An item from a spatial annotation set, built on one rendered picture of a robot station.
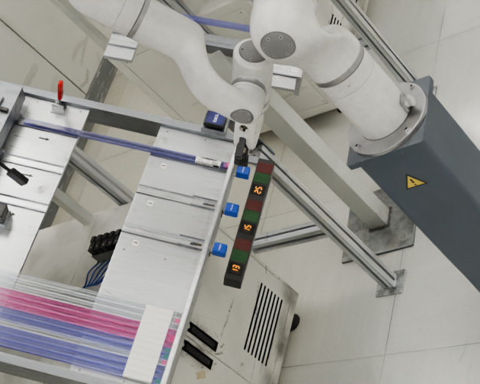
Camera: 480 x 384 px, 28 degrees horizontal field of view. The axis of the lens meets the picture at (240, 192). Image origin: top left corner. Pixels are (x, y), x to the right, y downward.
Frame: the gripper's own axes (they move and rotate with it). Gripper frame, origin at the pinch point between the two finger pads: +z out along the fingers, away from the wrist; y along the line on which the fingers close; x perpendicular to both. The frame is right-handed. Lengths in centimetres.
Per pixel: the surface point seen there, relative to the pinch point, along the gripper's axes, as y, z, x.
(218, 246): -21.9, 9.0, 0.5
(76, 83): 150, 182, 111
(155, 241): -23.8, 10.2, 14.4
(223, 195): -9.0, 8.0, 2.7
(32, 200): -21, 10, 45
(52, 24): 168, 165, 127
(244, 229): -14.8, 11.2, -3.9
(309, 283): 17, 85, -21
